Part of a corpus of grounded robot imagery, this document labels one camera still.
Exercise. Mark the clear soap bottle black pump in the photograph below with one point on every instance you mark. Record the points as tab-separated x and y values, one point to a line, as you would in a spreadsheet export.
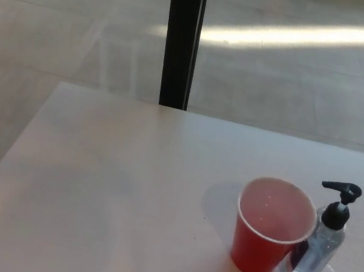
315	251

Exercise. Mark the red plastic cup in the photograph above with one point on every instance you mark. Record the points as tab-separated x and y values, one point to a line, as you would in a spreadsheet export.
255	249

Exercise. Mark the black vertical window frame post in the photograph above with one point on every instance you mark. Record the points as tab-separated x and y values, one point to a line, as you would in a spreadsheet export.
181	37

